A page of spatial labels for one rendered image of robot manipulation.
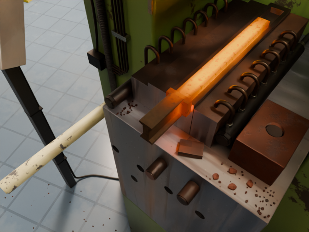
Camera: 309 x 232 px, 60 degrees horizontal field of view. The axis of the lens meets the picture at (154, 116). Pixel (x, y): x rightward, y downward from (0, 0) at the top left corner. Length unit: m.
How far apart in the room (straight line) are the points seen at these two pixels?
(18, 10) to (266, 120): 0.56
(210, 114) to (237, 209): 0.16
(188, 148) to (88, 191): 1.07
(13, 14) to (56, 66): 1.56
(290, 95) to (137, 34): 0.39
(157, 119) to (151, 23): 0.29
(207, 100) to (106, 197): 1.08
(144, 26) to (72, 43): 1.79
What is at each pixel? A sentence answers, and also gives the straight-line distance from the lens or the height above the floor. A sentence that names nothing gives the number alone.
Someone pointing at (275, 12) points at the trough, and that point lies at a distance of 0.78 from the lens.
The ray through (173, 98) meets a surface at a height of 1.02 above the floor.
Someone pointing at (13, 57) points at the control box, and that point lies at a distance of 0.69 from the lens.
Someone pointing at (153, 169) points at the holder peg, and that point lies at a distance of 0.52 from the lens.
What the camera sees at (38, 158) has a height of 0.64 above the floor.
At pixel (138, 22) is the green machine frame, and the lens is 0.68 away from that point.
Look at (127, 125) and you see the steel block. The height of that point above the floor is 0.91.
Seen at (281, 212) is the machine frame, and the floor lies 0.62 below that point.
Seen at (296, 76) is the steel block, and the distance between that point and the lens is 0.72.
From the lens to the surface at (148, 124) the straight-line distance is 0.41.
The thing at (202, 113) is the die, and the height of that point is 0.99.
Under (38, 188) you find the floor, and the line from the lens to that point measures 1.60.
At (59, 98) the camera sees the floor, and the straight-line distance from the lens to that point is 1.96.
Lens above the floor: 1.34
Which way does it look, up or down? 50 degrees down
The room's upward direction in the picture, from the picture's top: straight up
